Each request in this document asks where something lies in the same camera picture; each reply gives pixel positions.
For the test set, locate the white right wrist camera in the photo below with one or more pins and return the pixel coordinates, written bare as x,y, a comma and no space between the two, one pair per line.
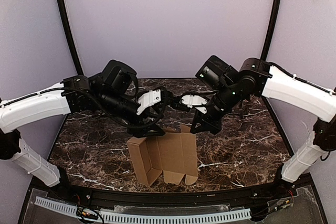
186,102

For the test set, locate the brown cardboard box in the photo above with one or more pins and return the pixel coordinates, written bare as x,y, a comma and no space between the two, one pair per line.
174,155

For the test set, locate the black right frame post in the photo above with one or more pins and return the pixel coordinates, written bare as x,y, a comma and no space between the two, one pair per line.
270,29

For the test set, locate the black front table rail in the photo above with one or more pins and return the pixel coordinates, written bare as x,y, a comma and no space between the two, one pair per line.
253,196

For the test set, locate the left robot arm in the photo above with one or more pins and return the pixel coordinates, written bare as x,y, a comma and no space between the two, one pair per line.
72,95

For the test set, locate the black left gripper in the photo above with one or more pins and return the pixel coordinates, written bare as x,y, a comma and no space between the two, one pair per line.
151,120

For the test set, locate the white slotted cable duct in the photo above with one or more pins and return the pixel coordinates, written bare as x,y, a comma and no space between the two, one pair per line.
124,214

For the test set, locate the black frame post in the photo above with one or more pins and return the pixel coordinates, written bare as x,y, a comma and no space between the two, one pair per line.
69,37
270,29

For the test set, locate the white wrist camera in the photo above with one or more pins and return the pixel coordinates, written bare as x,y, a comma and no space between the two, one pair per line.
186,102
147,100

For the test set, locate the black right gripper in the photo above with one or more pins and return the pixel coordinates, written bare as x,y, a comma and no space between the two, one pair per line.
200,118

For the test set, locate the black left frame post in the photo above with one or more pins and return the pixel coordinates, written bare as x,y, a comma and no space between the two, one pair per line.
69,37

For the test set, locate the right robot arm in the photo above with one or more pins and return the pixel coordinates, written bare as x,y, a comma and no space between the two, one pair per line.
265,79

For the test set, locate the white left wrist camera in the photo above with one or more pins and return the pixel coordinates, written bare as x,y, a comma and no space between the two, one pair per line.
147,100

